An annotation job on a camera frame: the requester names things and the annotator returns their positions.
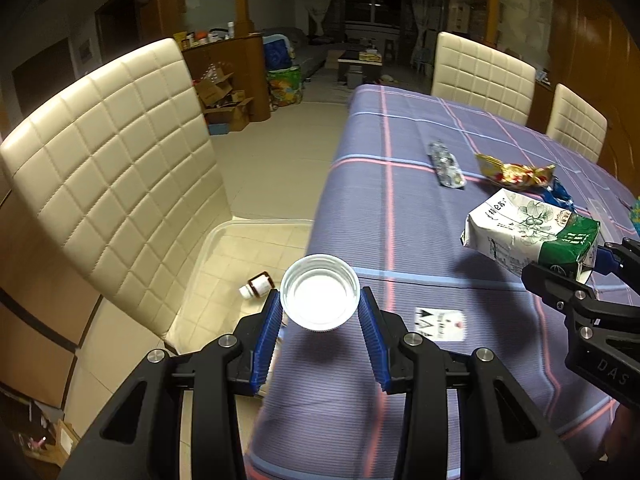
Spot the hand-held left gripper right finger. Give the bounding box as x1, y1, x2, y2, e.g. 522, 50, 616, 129
357, 287, 583, 480

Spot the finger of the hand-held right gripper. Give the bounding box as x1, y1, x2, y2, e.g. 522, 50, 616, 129
521, 260, 603, 321
595, 239, 640, 281

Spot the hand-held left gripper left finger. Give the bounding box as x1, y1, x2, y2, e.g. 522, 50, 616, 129
60, 290, 284, 480

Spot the small brown glass bottle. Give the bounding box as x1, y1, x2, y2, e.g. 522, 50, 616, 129
239, 271, 275, 300

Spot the green and white carton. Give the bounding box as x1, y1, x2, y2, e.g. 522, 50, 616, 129
460, 187, 602, 283

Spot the white bottle cap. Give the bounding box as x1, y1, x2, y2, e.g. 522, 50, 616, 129
280, 254, 361, 333

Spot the clear plastic bin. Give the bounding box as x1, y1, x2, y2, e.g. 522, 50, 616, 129
165, 217, 316, 356

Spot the white paper label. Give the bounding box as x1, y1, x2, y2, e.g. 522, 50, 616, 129
415, 307, 467, 343

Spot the crumpled blue wrapper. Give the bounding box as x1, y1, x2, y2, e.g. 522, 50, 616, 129
542, 177, 574, 208

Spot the gold and red snack wrapper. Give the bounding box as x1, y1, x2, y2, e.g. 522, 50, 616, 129
474, 152, 557, 189

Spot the cream quilted dining chair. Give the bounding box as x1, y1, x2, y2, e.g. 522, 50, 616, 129
431, 31, 537, 126
0, 37, 236, 411
546, 83, 608, 163

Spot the silver blister pack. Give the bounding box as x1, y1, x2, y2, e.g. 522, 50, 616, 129
427, 140, 466, 188

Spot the wooden door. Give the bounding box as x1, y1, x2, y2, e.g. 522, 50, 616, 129
550, 0, 640, 196

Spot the brown cardboard box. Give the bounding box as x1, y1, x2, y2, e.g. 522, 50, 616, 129
27, 400, 81, 468

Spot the open cardboard box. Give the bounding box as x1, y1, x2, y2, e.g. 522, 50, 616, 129
192, 72, 236, 108
205, 97, 254, 133

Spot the green printed bag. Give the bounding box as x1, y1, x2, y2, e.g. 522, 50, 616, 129
266, 66, 303, 107

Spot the wooden partition cabinet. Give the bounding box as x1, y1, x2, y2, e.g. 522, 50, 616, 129
180, 32, 271, 123

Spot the coffee table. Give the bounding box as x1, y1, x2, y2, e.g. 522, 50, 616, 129
337, 47, 385, 83

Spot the white lace curtain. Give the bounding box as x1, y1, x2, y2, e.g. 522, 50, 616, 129
410, 0, 443, 66
300, 0, 333, 43

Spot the blue bag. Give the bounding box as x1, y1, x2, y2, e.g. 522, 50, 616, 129
262, 35, 296, 68

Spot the grey sofa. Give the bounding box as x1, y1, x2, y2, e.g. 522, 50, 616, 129
290, 27, 346, 78

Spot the dark window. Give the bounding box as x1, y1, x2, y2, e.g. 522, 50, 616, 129
332, 0, 412, 36

